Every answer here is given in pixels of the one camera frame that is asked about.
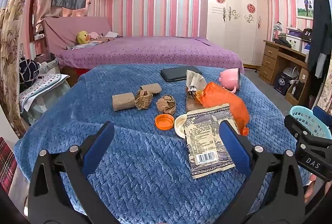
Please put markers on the red plaid cloth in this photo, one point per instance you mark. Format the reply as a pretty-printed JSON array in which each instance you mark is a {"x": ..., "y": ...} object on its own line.
[{"x": 7, "y": 161}]

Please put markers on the brown paper ball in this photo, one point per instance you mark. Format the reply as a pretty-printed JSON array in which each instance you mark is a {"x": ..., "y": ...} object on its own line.
[
  {"x": 144, "y": 101},
  {"x": 166, "y": 104}
]

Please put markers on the printed snack packet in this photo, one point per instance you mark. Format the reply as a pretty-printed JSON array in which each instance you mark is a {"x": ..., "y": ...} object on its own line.
[{"x": 205, "y": 136}]

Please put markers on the purple bag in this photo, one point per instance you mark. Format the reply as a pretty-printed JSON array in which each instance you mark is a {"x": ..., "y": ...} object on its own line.
[{"x": 295, "y": 31}]

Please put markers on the blue fleece blanket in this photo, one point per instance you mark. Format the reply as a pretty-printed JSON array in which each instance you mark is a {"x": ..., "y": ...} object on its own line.
[{"x": 145, "y": 174}]

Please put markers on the pink covered headboard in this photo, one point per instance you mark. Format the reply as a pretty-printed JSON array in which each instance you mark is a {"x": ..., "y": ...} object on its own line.
[{"x": 67, "y": 29}]

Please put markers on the pink mug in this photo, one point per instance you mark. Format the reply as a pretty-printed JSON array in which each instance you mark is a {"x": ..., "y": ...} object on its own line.
[{"x": 228, "y": 79}]

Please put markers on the dark patterned cloth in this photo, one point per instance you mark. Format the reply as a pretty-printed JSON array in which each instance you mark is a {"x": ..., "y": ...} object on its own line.
[{"x": 28, "y": 71}]

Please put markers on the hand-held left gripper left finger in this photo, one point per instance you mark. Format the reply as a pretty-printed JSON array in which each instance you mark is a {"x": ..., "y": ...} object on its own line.
[{"x": 99, "y": 146}]

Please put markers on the dark hanging garment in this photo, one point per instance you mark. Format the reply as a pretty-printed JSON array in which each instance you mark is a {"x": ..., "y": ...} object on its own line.
[{"x": 321, "y": 32}]

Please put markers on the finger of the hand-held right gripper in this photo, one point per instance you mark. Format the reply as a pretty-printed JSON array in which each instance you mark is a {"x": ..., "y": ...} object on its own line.
[
  {"x": 294, "y": 124},
  {"x": 321, "y": 113}
]

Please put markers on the beige napkin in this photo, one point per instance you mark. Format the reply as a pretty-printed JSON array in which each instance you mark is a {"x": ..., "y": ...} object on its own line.
[{"x": 194, "y": 80}]

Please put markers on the black smartphone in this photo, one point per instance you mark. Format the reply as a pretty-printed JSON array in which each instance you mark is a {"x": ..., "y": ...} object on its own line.
[{"x": 173, "y": 74}]

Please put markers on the desk lamp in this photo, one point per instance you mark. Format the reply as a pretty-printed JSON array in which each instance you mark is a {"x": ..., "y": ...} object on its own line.
[{"x": 278, "y": 26}]

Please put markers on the brown phone case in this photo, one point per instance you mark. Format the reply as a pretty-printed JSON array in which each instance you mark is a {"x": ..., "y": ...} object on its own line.
[{"x": 191, "y": 106}]

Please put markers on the light blue plastic basket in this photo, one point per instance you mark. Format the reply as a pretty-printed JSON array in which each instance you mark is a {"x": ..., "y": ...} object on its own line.
[{"x": 303, "y": 114}]

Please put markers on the person's right hand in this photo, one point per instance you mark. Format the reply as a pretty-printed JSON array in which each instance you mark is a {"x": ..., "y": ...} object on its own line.
[{"x": 309, "y": 191}]

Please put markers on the orange plastic bag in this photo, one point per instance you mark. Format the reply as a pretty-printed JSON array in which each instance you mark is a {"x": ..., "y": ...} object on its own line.
[{"x": 223, "y": 95}]

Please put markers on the dark folded garment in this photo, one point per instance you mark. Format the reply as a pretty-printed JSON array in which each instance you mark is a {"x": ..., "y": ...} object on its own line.
[{"x": 285, "y": 40}]

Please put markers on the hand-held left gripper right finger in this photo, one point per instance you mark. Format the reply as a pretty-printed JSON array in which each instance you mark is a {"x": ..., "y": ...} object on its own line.
[{"x": 234, "y": 147}]

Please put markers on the dotted white cloth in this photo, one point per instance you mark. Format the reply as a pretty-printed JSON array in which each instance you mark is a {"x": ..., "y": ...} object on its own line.
[{"x": 44, "y": 84}]

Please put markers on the pink cloth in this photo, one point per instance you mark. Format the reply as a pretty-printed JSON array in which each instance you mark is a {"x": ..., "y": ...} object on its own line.
[{"x": 94, "y": 35}]

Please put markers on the yellow duck plush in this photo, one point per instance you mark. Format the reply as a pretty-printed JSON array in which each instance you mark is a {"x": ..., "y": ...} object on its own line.
[{"x": 82, "y": 37}]

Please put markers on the brown floral curtain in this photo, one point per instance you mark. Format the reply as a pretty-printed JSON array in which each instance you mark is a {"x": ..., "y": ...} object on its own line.
[{"x": 10, "y": 58}]

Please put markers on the purple dotted bed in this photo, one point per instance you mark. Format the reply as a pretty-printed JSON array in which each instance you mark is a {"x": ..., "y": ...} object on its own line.
[{"x": 155, "y": 51}]

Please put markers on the white wardrobe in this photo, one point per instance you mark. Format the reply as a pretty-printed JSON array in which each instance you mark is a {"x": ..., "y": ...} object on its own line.
[{"x": 233, "y": 32}]

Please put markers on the wooden desk with drawers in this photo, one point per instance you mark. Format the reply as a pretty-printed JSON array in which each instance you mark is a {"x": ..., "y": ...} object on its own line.
[{"x": 269, "y": 58}]

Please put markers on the white round appliance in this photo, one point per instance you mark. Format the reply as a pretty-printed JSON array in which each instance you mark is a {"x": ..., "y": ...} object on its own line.
[{"x": 289, "y": 73}]

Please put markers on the beige floral curtain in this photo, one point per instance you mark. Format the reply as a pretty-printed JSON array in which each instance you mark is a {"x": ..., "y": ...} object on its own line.
[{"x": 326, "y": 94}]

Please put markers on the black gift box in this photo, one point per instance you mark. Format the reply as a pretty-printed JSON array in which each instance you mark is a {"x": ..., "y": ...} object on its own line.
[{"x": 281, "y": 82}]

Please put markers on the white storage box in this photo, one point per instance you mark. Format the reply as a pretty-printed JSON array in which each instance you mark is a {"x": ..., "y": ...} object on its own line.
[{"x": 294, "y": 42}]

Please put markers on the open cardboard box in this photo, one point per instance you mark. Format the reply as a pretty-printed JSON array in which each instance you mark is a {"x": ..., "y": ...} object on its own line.
[{"x": 293, "y": 94}]

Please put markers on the black printed bag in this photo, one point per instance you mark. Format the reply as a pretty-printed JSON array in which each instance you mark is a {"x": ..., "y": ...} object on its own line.
[{"x": 307, "y": 35}]

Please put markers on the brown paper roll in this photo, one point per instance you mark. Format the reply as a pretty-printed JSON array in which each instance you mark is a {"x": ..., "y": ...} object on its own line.
[
  {"x": 123, "y": 102},
  {"x": 153, "y": 88}
]

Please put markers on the small couple wall poster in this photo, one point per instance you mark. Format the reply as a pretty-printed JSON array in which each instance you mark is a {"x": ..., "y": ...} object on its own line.
[{"x": 304, "y": 7}]

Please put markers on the orange bottle cap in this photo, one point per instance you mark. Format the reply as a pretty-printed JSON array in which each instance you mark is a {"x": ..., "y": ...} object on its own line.
[{"x": 164, "y": 122}]

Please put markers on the cream round lid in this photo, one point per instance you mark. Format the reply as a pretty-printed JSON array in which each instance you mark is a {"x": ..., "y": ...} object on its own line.
[{"x": 179, "y": 125}]

